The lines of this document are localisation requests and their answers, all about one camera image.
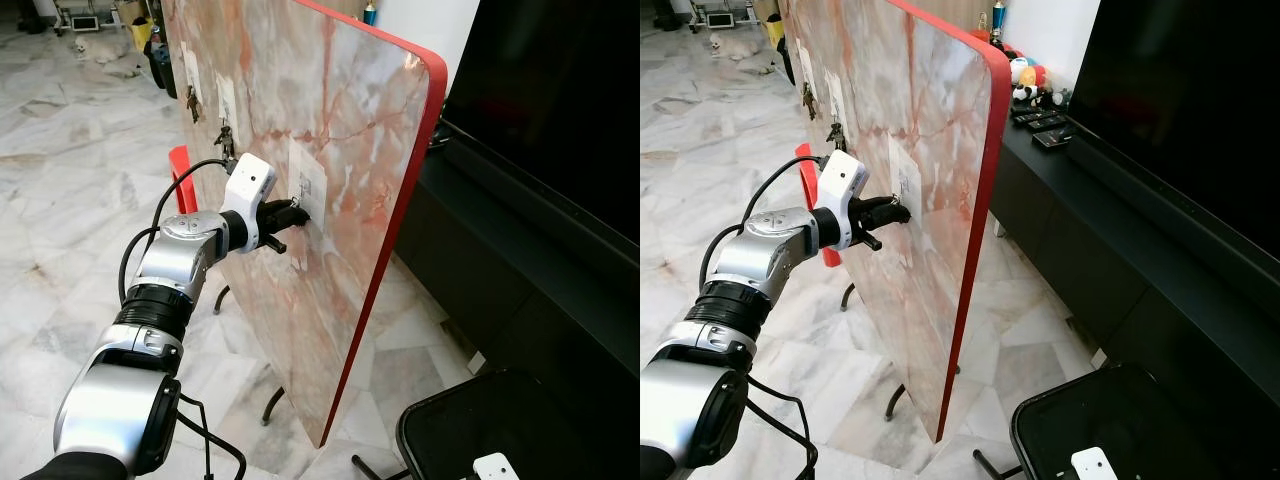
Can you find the black remote control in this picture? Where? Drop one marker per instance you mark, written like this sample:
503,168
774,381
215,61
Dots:
1044,122
1027,113

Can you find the blue and gold trophy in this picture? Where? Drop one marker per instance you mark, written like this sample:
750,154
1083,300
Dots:
370,14

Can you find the fluffy white dog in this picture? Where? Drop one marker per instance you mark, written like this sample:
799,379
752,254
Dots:
105,48
735,45

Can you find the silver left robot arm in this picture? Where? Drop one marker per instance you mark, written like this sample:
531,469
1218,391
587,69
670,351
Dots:
110,410
690,400

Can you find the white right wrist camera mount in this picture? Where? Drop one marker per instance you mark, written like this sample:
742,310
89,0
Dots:
1094,465
494,468

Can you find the black television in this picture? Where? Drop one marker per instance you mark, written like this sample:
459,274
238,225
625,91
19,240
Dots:
1180,100
550,90

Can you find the small white panda toy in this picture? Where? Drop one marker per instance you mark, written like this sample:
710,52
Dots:
1024,94

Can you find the white adhesive hook plate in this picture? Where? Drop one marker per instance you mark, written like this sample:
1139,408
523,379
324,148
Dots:
908,155
806,58
315,160
838,92
228,98
192,62

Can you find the black and white toy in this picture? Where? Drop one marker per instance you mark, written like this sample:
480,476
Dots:
1054,98

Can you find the dark hanging key bunch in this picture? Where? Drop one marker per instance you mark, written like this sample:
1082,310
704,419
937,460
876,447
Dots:
193,105
838,135
807,100
226,140

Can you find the black low TV console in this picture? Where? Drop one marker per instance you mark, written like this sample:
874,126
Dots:
1120,260
480,290

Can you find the marble table with red rim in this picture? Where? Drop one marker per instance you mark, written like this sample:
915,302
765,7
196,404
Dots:
330,120
940,150

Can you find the black flat tray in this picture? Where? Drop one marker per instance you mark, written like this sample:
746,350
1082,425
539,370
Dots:
1054,138

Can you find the black bag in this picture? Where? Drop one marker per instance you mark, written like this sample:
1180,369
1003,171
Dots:
160,65
788,60

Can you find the white metal rack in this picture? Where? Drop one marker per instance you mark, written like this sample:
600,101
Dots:
78,15
722,13

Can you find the orange round plush toy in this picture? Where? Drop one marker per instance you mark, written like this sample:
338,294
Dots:
1038,77

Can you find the white round plush toy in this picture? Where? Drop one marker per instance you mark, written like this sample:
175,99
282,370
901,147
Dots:
1020,70

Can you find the yellow bag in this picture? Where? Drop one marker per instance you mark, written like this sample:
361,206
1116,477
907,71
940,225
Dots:
774,30
142,32

